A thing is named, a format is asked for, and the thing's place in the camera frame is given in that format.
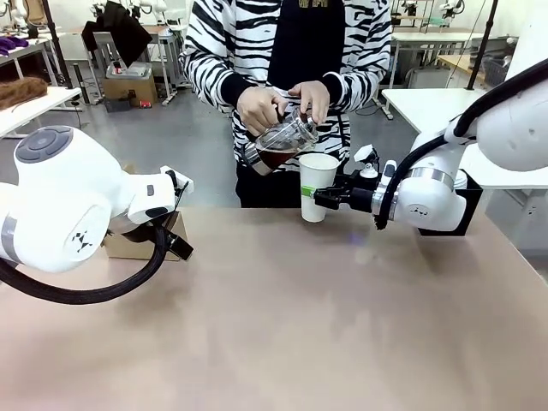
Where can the brown furry object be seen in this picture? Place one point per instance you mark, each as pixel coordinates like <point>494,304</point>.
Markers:
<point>21,92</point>

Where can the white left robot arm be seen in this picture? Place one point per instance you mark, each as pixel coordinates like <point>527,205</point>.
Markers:
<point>64,192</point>

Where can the glass pitcher with dark drink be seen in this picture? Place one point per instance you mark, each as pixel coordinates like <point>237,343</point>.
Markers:
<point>282,137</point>

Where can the person's right hand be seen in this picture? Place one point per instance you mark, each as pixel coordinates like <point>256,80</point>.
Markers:
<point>259,109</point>

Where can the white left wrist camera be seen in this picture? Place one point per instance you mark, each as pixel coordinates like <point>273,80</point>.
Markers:
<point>182,185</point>

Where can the black tripod pole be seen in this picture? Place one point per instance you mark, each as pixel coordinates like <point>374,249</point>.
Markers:
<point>57,51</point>
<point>481,47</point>

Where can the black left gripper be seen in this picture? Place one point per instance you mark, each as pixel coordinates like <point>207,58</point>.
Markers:
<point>143,231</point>

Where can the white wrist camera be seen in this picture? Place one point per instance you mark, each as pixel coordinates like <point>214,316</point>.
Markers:
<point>364,156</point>
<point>182,185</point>

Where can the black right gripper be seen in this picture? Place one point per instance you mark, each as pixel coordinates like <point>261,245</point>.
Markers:
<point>359,194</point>

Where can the black hanging cloth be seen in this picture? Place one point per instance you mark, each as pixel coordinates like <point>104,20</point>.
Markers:
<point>120,30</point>

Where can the cardboard box on floor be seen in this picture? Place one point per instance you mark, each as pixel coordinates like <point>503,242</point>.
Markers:
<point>128,90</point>

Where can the purple cloth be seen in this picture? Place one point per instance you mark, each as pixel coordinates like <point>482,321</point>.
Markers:
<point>13,45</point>

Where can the person's left forearm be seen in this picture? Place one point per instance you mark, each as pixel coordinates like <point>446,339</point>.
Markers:
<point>364,85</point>

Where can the black open box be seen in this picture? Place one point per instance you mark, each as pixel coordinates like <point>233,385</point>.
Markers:
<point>468,205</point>

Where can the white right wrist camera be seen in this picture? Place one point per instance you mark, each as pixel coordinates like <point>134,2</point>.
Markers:
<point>364,156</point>

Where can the grey plastic bin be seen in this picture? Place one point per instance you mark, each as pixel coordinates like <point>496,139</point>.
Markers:
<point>128,70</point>

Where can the white paper cup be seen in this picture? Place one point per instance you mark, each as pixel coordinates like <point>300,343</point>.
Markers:
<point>314,180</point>

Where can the person's left hand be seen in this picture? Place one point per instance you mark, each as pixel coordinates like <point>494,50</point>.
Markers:
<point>314,98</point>

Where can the white background workbench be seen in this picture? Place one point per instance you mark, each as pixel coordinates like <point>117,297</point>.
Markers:
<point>428,36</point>

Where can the large white table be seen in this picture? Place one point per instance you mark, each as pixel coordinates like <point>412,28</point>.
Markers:
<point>419,107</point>

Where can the white table with brown fur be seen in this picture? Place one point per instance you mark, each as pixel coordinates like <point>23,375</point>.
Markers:
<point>34,113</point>

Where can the person's right forearm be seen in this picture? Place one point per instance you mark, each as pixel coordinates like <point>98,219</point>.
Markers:
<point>210,81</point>

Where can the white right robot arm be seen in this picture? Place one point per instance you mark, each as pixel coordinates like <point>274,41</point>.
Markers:
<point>428,201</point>

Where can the person in zebra hoodie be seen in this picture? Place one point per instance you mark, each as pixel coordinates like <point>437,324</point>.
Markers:
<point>308,43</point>

